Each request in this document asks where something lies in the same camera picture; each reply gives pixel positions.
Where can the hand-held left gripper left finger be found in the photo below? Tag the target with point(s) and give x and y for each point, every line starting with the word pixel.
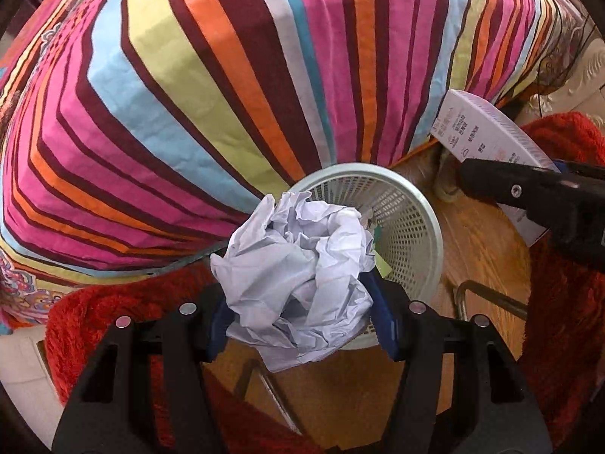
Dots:
pixel 217 324

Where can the white bed leg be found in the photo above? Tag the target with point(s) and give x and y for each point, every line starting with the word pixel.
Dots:
pixel 449 179

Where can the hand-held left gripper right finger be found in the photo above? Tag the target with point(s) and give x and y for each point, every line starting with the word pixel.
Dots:
pixel 383 317

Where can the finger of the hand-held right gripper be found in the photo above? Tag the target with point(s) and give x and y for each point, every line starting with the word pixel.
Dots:
pixel 496 184
pixel 576 170

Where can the white printed carton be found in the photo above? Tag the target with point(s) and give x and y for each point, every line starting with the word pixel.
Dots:
pixel 477 127

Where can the colourful striped bedsheet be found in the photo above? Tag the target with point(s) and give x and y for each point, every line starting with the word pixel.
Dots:
pixel 189 104

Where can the red shaggy rug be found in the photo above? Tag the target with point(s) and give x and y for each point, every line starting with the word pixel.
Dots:
pixel 94 312

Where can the white plastic mesh basket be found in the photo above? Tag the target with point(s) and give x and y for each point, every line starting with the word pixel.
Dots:
pixel 416 208

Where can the large white paper ball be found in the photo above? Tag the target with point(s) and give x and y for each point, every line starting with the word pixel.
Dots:
pixel 293 269

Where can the small green box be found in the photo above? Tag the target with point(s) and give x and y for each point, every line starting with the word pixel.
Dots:
pixel 383 265

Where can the white carved bed frame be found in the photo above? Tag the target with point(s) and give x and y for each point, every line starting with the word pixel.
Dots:
pixel 586 85

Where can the bent metal tube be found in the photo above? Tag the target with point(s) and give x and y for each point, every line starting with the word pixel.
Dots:
pixel 274 397
pixel 491 300

